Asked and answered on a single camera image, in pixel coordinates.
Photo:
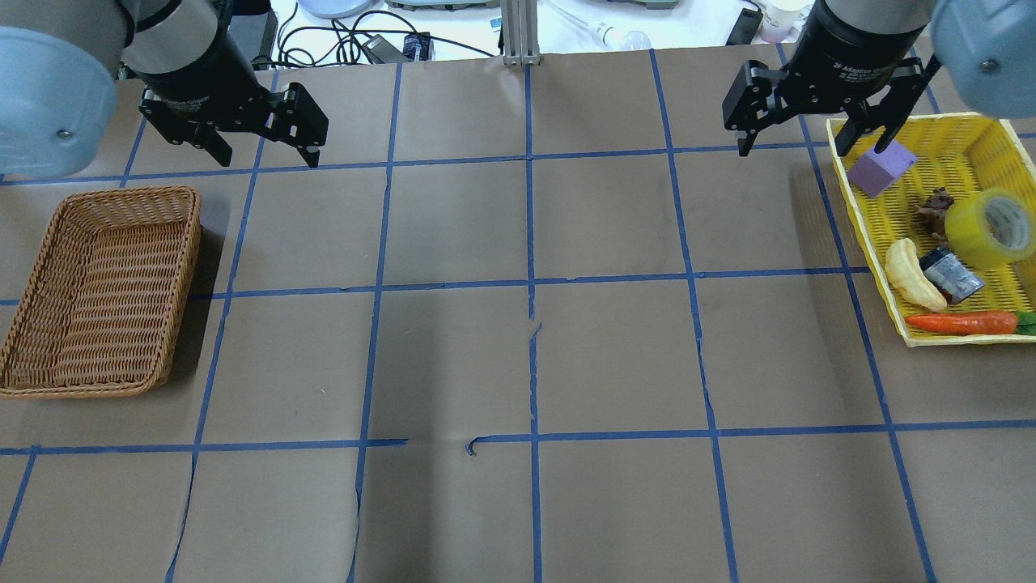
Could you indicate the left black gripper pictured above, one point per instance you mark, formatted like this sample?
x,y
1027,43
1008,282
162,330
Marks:
x,y
197,74

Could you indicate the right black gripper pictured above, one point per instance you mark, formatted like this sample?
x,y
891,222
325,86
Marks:
x,y
847,50

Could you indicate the yellow tape roll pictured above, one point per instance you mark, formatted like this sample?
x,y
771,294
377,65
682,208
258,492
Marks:
x,y
990,229

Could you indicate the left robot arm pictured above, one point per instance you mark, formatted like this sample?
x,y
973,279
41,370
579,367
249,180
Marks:
x,y
59,65

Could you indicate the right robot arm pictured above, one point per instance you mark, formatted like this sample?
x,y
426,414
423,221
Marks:
x,y
986,47

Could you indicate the purple foam cube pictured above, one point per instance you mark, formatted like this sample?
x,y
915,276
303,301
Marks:
x,y
874,171

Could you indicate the black power adapter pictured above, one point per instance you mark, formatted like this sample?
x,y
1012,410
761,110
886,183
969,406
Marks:
x,y
416,47

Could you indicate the brown toy figure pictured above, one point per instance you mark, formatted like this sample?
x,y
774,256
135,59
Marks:
x,y
931,214

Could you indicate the yellow toy banana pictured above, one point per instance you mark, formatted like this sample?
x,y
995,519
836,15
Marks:
x,y
903,271

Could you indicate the clear plastic bottle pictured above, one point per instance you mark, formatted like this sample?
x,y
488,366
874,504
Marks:
x,y
606,35

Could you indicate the small dark can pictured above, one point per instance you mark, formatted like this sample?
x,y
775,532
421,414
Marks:
x,y
951,277

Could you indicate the brown wicker basket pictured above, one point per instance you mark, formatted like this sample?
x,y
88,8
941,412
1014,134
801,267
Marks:
x,y
101,313

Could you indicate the orange toy carrot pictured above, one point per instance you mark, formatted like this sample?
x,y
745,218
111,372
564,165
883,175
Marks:
x,y
988,322

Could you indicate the aluminium frame post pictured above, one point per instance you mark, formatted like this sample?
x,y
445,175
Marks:
x,y
520,33

